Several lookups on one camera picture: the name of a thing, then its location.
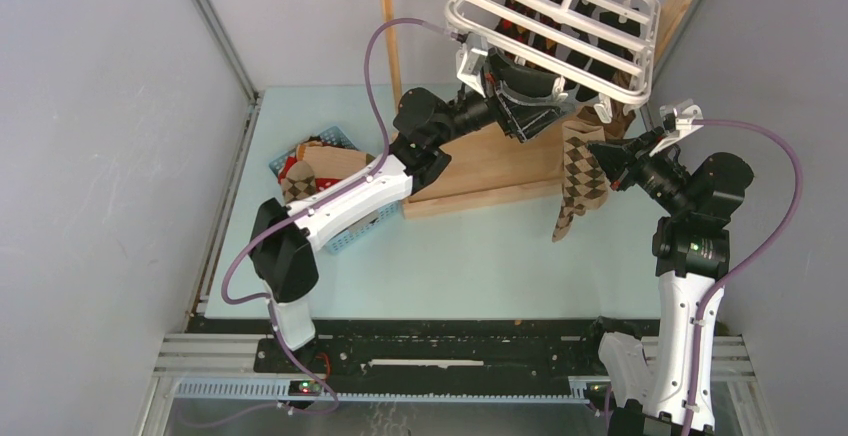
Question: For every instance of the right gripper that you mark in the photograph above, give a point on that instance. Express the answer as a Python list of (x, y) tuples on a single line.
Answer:
[(618, 165)]

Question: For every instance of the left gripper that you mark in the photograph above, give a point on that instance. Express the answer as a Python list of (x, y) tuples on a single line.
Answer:
[(525, 121)]

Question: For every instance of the brown argyle sock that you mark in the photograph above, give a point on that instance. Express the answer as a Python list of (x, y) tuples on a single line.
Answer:
[(298, 182), (584, 185)]

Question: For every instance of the plain brown sock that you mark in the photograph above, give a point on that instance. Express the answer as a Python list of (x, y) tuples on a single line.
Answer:
[(617, 127)]

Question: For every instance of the white plastic clip hanger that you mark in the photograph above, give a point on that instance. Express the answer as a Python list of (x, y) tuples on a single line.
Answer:
[(606, 46)]

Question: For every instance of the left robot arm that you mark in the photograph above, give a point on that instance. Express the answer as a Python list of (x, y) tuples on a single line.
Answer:
[(285, 260)]

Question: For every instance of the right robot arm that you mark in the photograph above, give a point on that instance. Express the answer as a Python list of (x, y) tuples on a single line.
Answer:
[(692, 248)]

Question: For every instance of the wooden hanger rack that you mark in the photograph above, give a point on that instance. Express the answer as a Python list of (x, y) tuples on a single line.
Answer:
[(488, 169)]

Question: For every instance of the blue plastic basket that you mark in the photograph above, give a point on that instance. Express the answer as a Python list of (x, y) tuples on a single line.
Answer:
[(334, 137)]

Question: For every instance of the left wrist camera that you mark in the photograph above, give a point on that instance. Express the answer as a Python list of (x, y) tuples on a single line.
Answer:
[(469, 67)]

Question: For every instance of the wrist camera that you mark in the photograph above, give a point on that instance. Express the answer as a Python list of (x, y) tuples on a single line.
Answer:
[(469, 67), (679, 122)]

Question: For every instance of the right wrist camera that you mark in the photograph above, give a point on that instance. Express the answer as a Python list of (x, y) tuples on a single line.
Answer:
[(679, 122)]

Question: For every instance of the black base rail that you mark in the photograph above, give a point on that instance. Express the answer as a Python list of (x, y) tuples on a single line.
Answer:
[(477, 358)]

